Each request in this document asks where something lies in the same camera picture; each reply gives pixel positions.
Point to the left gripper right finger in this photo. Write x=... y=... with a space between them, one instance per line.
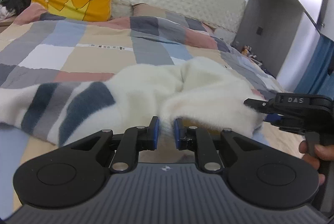
x=229 y=158

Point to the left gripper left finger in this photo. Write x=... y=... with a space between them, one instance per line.
x=75 y=173

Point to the white fluffy striped sweater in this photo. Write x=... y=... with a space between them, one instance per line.
x=200 y=90

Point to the person right hand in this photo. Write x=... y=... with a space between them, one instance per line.
x=324 y=153

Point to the blue curtain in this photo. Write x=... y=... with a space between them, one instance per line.
x=318 y=77

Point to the yellow bottle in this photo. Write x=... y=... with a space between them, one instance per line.
x=246 y=50

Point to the grey wardrobe cabinet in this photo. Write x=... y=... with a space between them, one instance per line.
x=289 y=37

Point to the patchwork plaid duvet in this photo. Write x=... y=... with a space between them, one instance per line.
x=43 y=48

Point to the wooden nightstand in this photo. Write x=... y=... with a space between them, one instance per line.
x=4 y=24

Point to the white crumpled cloth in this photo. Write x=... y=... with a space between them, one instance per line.
x=6 y=13

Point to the plaid bed pillow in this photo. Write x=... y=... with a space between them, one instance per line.
x=153 y=11

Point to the dark wall switch right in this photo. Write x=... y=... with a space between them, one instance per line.
x=259 y=31

